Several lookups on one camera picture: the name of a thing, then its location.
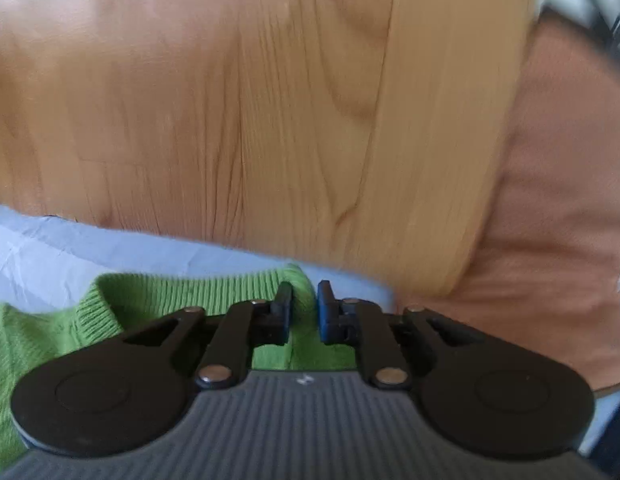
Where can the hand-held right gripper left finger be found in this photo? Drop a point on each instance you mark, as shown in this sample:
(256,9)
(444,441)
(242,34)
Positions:
(285,317)

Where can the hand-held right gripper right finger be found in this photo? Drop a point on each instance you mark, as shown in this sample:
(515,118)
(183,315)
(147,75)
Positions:
(326,317)

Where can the green navy white knit sweater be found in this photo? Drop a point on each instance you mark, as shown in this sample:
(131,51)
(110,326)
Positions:
(139,305)

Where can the grey striped sheet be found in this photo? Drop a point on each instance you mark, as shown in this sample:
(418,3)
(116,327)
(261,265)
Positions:
(89,245)

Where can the wooden board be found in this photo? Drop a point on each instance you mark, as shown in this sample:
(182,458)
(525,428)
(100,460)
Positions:
(239,100)

